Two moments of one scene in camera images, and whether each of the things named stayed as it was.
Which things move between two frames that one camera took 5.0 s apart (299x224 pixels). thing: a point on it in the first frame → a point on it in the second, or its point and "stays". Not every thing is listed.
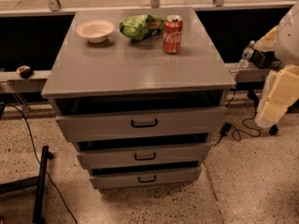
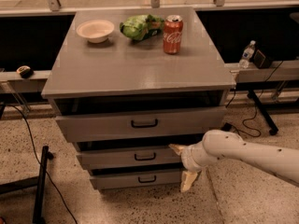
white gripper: (288, 39) → (188, 160)
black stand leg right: (274, 129) stays
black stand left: (25, 183) stays
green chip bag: (141, 26) stays
